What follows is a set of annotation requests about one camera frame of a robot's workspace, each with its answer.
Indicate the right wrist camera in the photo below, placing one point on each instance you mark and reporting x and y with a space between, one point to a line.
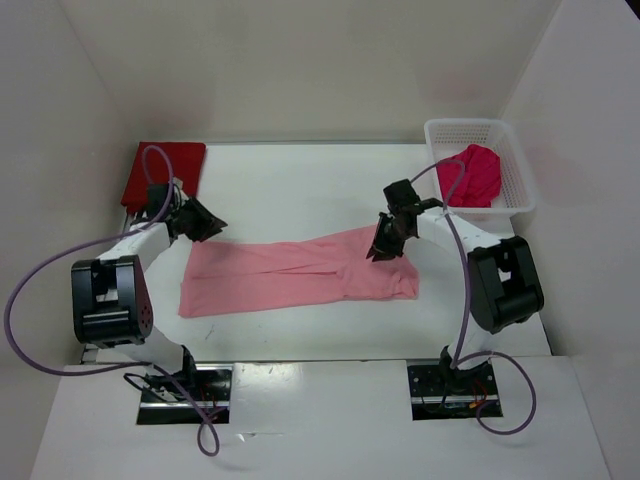
400 195

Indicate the dark red t shirt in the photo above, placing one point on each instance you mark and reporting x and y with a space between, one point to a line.
187 159

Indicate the crimson t shirt in basket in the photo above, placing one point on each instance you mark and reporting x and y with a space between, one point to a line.
471 178

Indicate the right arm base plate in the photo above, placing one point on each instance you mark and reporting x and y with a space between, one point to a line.
433 397

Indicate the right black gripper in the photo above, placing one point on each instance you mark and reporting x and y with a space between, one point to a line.
378 245

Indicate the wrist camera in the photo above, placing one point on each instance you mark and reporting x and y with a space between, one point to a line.
400 195
161 199

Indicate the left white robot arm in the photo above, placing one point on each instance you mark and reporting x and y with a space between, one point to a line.
112 308

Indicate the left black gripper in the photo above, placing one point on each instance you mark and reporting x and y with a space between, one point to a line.
202 233

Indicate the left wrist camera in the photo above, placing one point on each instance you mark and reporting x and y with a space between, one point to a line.
161 199

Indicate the pink t shirt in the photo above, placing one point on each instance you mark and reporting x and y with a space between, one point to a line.
227 278

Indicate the white plastic basket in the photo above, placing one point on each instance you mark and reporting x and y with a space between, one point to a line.
449 136

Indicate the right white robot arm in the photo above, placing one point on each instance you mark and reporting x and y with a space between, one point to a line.
501 285

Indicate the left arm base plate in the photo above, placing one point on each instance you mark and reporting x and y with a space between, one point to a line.
161 403

